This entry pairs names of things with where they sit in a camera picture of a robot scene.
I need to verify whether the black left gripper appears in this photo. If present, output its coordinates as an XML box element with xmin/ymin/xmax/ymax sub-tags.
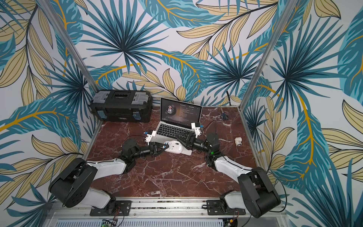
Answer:
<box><xmin>132</xmin><ymin>141</ymin><xmax>169</xmax><ymax>159</ymax></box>

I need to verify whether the white wireless mouse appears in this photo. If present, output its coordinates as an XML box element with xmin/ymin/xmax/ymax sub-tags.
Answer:
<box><xmin>164</xmin><ymin>141</ymin><xmax>184</xmax><ymax>154</ymax></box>

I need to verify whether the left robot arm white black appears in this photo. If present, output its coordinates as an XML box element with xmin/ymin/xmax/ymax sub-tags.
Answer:
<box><xmin>49</xmin><ymin>139</ymin><xmax>169</xmax><ymax>209</ymax></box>

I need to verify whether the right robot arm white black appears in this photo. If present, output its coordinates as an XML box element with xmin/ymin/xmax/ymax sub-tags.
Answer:
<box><xmin>175</xmin><ymin>132</ymin><xmax>281</xmax><ymax>218</ymax></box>

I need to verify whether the silver laptop with dark screen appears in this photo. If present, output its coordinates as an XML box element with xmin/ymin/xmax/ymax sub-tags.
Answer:
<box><xmin>152</xmin><ymin>98</ymin><xmax>202</xmax><ymax>156</ymax></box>

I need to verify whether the small white cylindrical adapter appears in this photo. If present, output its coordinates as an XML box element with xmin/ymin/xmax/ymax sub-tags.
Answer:
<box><xmin>234</xmin><ymin>137</ymin><xmax>243</xmax><ymax>147</ymax></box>

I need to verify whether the black plastic toolbox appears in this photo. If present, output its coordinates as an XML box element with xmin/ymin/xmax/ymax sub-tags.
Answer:
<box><xmin>89</xmin><ymin>90</ymin><xmax>153</xmax><ymax>123</ymax></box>

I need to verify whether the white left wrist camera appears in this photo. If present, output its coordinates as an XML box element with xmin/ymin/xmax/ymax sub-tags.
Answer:
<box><xmin>144</xmin><ymin>131</ymin><xmax>157</xmax><ymax>144</ymax></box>

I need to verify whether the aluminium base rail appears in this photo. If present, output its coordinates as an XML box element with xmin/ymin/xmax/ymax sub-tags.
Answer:
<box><xmin>43</xmin><ymin>197</ymin><xmax>292</xmax><ymax>227</ymax></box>

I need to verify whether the right aluminium corner post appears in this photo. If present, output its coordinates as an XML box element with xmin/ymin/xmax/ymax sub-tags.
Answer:
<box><xmin>239</xmin><ymin>1</ymin><xmax>297</xmax><ymax>113</ymax></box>

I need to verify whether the aluminium corner post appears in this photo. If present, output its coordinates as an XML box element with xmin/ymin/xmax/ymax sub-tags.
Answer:
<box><xmin>38</xmin><ymin>0</ymin><xmax>99</xmax><ymax>93</ymax></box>
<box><xmin>239</xmin><ymin>1</ymin><xmax>297</xmax><ymax>113</ymax></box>

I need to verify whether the left aluminium corner post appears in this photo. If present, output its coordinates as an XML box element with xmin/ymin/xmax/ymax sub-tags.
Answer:
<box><xmin>38</xmin><ymin>0</ymin><xmax>99</xmax><ymax>93</ymax></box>

